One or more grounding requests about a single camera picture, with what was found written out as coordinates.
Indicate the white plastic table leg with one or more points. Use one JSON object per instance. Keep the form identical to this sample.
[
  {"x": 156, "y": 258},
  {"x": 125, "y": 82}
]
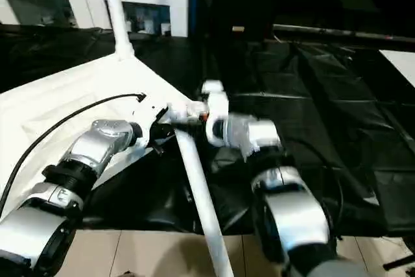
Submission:
[
  {"x": 116, "y": 14},
  {"x": 201, "y": 186}
]

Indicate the white plastic table top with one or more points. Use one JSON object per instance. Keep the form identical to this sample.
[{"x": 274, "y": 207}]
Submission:
[{"x": 65, "y": 102}]

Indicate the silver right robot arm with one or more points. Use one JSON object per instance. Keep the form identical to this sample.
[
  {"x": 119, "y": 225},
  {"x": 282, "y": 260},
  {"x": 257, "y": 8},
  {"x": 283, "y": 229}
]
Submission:
[{"x": 291, "y": 205}]

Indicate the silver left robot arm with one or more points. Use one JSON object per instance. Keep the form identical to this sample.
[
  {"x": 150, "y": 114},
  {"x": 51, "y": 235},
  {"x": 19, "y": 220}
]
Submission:
[{"x": 94, "y": 147}]

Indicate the small tan block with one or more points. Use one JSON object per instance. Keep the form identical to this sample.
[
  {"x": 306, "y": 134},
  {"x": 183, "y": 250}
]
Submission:
[{"x": 238, "y": 28}]

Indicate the black mat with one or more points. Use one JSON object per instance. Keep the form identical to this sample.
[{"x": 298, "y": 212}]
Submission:
[{"x": 308, "y": 127}]

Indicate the blue upright panel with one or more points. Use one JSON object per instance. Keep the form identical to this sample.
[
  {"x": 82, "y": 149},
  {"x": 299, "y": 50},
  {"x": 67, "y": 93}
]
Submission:
[{"x": 196, "y": 1}]

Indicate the brown round object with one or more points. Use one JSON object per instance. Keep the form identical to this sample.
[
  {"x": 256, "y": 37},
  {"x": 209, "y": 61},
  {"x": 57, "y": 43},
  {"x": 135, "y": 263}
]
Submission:
[{"x": 129, "y": 273}]

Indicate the long metal rod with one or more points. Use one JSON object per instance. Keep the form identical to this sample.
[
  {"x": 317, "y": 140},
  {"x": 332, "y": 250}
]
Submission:
[{"x": 340, "y": 32}]

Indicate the white sheet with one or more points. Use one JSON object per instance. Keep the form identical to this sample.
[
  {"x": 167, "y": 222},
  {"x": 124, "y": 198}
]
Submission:
[{"x": 400, "y": 66}]

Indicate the dark metal stand leg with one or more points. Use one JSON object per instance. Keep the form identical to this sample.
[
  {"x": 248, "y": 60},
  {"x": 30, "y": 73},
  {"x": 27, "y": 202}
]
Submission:
[{"x": 400, "y": 262}]

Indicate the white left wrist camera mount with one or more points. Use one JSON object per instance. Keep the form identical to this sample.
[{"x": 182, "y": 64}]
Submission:
[{"x": 146, "y": 118}]

